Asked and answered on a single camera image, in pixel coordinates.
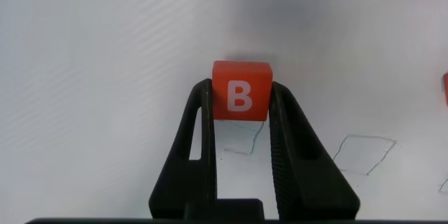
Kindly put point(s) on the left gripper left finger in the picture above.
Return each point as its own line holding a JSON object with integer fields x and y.
{"x": 175, "y": 189}

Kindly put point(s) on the orange A letter block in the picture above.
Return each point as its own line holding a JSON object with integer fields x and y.
{"x": 445, "y": 89}

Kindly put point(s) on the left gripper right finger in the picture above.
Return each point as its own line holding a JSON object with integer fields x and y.
{"x": 308, "y": 189}

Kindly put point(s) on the orange B letter block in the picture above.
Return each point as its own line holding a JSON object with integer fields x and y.
{"x": 241, "y": 91}

